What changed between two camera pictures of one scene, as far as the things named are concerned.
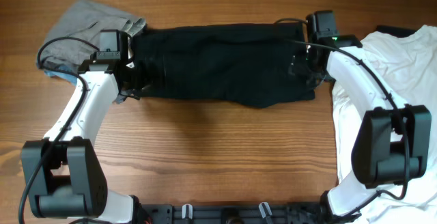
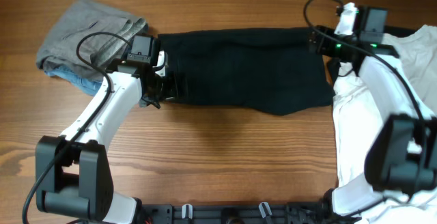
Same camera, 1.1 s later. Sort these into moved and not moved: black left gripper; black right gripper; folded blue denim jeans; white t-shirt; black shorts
Moved: black left gripper; black right gripper; black shorts
Not moved: white t-shirt; folded blue denim jeans
